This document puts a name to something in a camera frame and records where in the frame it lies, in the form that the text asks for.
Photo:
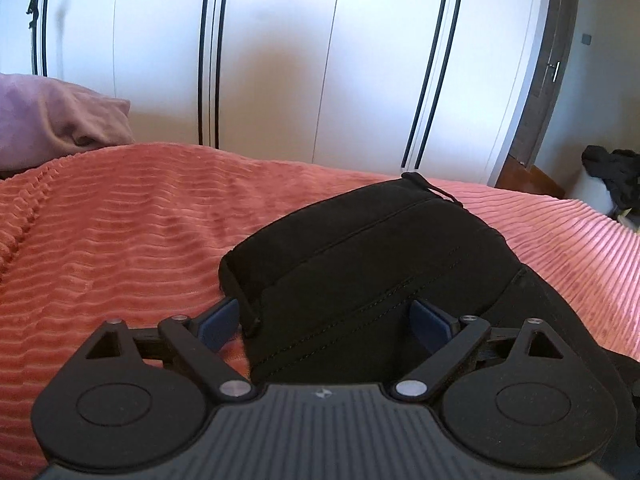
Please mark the purple pillow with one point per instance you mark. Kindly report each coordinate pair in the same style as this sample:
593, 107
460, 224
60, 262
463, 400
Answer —
55, 115

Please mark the white wardrobe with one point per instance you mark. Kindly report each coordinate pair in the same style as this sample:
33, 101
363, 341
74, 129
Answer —
300, 50

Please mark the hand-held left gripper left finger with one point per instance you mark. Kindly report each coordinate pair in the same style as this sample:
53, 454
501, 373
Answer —
219, 322

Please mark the black pants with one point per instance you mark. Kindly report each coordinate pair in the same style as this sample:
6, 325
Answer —
400, 270

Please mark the dark wooden door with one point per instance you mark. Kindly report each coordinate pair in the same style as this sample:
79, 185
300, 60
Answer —
542, 85

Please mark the ribbed plush blanket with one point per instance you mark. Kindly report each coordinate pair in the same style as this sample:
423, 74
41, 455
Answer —
125, 240

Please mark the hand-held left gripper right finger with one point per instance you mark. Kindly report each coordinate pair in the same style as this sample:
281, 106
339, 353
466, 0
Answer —
429, 325

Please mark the pile of black clothes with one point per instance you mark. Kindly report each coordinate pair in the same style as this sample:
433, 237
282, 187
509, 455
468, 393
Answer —
612, 167

